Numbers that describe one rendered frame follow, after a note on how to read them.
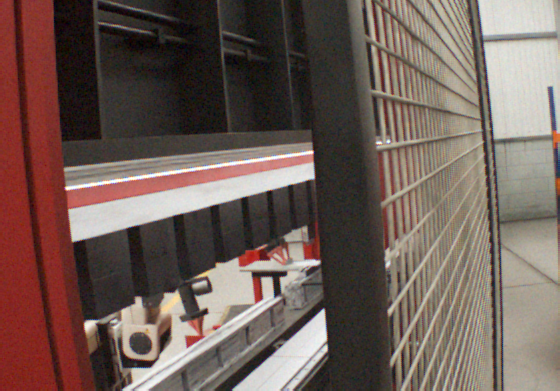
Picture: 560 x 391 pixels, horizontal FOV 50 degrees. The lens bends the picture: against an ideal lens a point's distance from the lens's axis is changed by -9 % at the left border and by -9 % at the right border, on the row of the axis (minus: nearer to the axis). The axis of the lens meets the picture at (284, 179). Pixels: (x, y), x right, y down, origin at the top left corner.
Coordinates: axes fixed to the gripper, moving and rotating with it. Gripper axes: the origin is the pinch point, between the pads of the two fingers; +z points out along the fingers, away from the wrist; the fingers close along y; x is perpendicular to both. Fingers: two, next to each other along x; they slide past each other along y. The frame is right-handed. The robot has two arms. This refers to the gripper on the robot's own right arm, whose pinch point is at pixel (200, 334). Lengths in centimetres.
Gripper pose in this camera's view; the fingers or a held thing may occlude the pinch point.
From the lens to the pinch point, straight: 246.6
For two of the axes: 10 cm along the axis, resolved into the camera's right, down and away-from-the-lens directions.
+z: 3.0, 9.5, -0.2
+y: 9.0, -2.9, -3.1
